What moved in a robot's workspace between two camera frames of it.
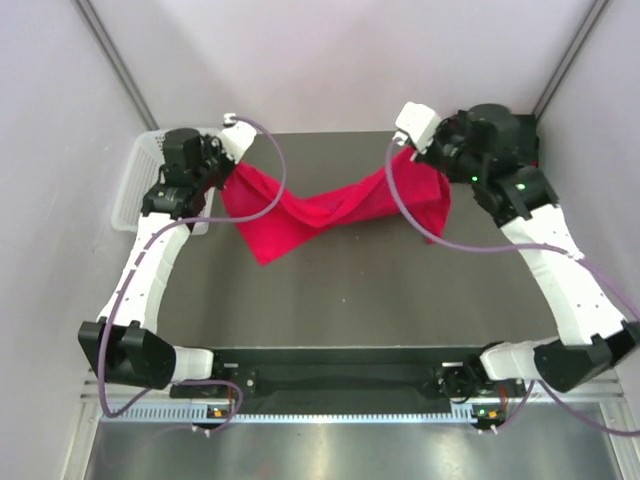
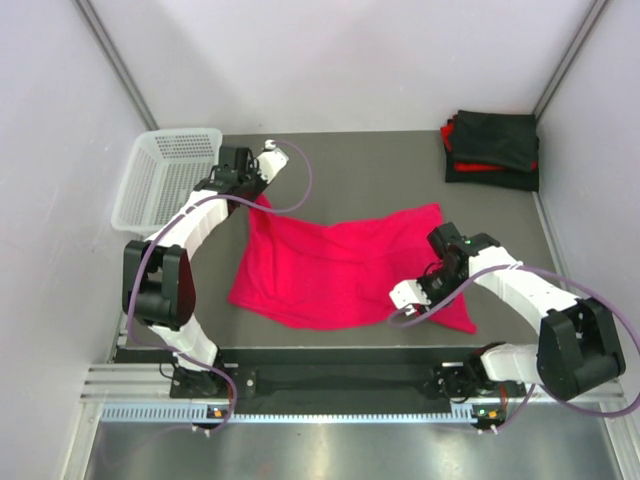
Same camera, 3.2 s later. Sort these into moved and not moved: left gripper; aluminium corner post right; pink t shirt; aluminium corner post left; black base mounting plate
Moved: pink t shirt; left gripper
Not moved: black base mounting plate; aluminium corner post left; aluminium corner post right
